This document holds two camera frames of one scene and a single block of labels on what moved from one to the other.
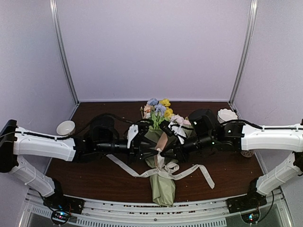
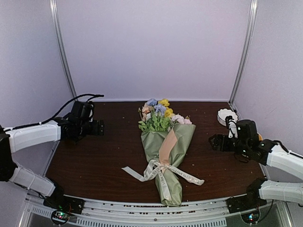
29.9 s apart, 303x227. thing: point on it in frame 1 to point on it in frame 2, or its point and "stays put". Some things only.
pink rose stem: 180,120 stays put
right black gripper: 179,155 to 218,137
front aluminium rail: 209,213 stays put
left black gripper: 136,147 to 94,131
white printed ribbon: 169,171 to 155,169
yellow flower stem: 168,113 stays put
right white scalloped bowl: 226,115 stays put
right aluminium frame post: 250,35 stays put
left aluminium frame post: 54,15 stays put
